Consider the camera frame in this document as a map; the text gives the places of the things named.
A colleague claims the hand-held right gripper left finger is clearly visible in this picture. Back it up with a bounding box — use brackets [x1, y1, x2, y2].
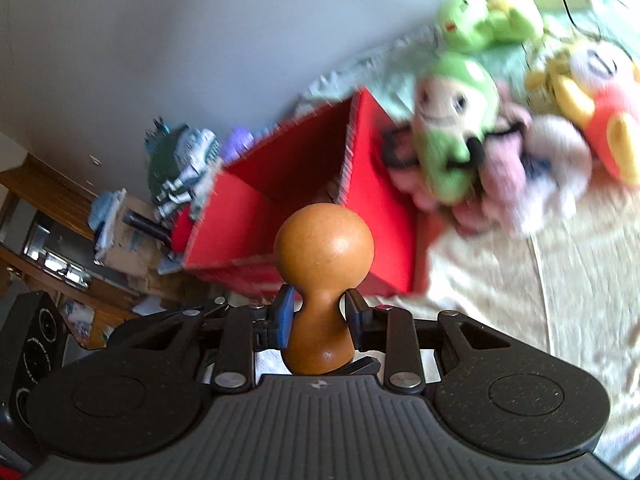
[107, 284, 297, 394]

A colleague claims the red cardboard box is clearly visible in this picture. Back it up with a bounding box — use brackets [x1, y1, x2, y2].
[170, 87, 436, 297]

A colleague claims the light blue cloth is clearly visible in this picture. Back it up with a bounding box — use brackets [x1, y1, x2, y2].
[87, 189, 128, 261]

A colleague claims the brown cardboard box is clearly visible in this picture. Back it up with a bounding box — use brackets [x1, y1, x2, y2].
[95, 195, 173, 293]

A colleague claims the wooden cabinet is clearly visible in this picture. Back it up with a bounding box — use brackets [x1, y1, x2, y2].
[0, 152, 166, 323]

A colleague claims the black speaker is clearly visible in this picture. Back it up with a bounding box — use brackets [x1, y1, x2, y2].
[0, 291, 71, 471]

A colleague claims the yellow pink plush toy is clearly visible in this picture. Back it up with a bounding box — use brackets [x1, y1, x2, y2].
[525, 40, 640, 188]

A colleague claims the green frog plush toy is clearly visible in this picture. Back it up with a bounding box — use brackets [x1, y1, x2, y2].
[435, 0, 545, 56]

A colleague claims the black handle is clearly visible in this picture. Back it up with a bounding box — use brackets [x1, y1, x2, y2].
[122, 210, 173, 242]

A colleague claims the cream bed sheet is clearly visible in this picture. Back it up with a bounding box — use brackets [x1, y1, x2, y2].
[295, 0, 640, 478]

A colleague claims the brown wooden gourd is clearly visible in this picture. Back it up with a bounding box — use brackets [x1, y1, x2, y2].
[273, 203, 376, 376]

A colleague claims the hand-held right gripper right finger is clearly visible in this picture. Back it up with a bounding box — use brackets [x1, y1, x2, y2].
[345, 289, 526, 393]

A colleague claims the pink purple fluffy plush toy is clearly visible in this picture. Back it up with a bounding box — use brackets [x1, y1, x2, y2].
[390, 80, 593, 238]

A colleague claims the green bean plush toy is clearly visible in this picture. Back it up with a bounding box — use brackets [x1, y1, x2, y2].
[382, 52, 501, 206]

